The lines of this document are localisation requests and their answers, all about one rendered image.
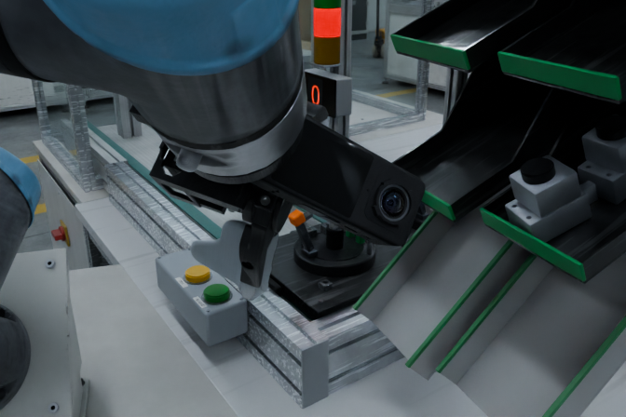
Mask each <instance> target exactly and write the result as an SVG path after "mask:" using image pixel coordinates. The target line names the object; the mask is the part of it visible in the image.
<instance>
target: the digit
mask: <svg viewBox="0 0 626 417"><path fill-rule="evenodd" d="M308 101H310V102H313V103H316V104H318V105H321V106H322V80H321V79H318V78H315V77H312V76H308Z"/></svg>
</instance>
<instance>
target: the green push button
mask: <svg viewBox="0 0 626 417"><path fill-rule="evenodd" d="M203 293H204V299H205V300H206V301H207V302H210V303H220V302H223V301H225V300H227V299H228V298H229V296H230V289H229V287H228V286H226V285H224V284H212V285H209V286H208V287H206V288H205V289H204V291H203Z"/></svg>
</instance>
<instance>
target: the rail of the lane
mask: <svg viewBox="0 0 626 417"><path fill-rule="evenodd" d="M104 166H105V172H106V173H107V174H108V175H106V180H107V187H108V192H109V193H110V194H109V200H110V202H111V203H112V204H113V205H114V207H115V208H116V209H117V210H118V211H119V212H120V213H121V214H122V215H123V216H124V217H125V219H126V220H127V221H128V222H129V223H130V224H131V225H132V226H133V227H134V228H135V229H136V231H137V232H138V233H139V234H140V235H141V236H142V237H143V238H144V239H145V240H146V241H147V242H148V244H149V245H150V246H151V247H152V248H153V249H154V250H155V251H156V252H157V253H158V254H159V256H164V255H167V254H171V253H173V252H177V251H180V250H184V249H189V248H191V245H192V243H193V242H194V241H195V240H213V239H212V238H211V237H210V236H209V235H208V234H206V233H205V232H204V231H203V230H202V229H201V228H199V227H198V226H197V225H196V224H195V223H194V222H192V221H191V220H190V219H189V218H188V217H186V216H185V215H184V214H183V213H182V212H181V211H180V210H178V209H177V208H176V207H175V206H173V205H172V204H171V202H170V201H169V200H167V199H166V198H165V197H164V196H163V195H162V194H160V193H159V192H158V191H157V190H156V189H155V188H153V187H152V186H151V185H150V184H149V183H148V182H146V181H145V180H144V179H143V178H142V177H140V176H139V175H138V174H137V173H136V172H135V171H133V170H132V169H131V168H130V167H129V166H127V165H126V164H125V163H124V162H123V161H121V162H116V165H113V164H112V163H111V164H106V165H104ZM280 296H281V286H280V285H279V284H278V283H276V282H275V281H274V280H273V279H272V278H269V280H268V288H267V291H266V292H265V293H264V294H262V295H260V296H259V297H257V298H256V299H254V300H253V301H252V300H249V299H246V298H245V299H246V300H247V306H248V325H249V330H248V332H246V333H243V334H241V335H239V336H237V337H236V338H237V339H238V340H239V341H240V342H241V344H242V345H243V346H244V347H245V348H246V349H247V350H248V351H249V352H250V353H251V354H252V356H253V357H254V358H255V359H256V360H257V361H258V362H259V363H260V364H261V365H262V366H263V367H264V368H265V370H266V371H267V372H268V373H269V374H270V375H271V376H272V377H273V378H274V379H275V380H276V382H277V383H278V384H279V385H280V386H281V387H282V388H283V389H284V390H285V391H286V392H287V393H288V395H289V396H290V397H291V398H292V399H293V400H294V401H295V402H296V403H297V404H298V405H299V407H300V408H301V409H304V408H306V407H308V406H310V405H312V404H314V403H316V402H318V401H320V400H322V399H324V398H326V397H327V396H328V395H329V339H328V337H326V336H325V335H324V334H323V333H322V332H321V331H319V330H318V329H317V328H316V327H315V326H314V325H312V324H311V323H310V322H309V321H308V320H307V319H305V318H304V317H303V316H302V315H301V314H299V313H298V312H297V311H296V310H295V309H294V308H292V307H291V306H290V305H289V304H288V303H286V302H285V301H284V300H283V299H282V298H281V297H280Z"/></svg>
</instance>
